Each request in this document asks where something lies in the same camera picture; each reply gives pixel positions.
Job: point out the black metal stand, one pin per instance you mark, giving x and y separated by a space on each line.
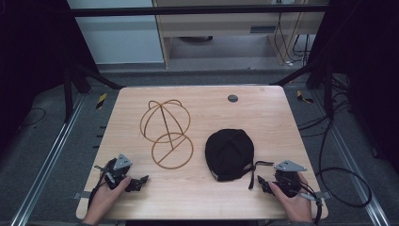
73 78
316 75

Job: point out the beige wooden desk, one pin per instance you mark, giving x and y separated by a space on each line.
219 28

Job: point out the yellow black floor tape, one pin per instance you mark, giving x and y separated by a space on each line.
101 100
303 97

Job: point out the black cap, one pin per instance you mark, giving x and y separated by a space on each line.
229 155

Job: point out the person's right hand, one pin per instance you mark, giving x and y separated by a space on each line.
293 202

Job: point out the grey table grommet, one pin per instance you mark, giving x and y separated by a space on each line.
232 98

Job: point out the black horizontal bar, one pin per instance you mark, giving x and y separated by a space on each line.
194 10

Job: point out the aluminium floor rail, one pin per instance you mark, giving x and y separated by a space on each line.
348 160
47 163

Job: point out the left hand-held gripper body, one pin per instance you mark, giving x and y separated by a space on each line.
116 172

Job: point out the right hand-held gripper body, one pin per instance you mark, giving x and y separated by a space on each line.
287 179

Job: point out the white cabinet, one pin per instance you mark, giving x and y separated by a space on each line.
119 34

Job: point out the person's left hand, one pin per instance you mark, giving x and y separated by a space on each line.
105 199

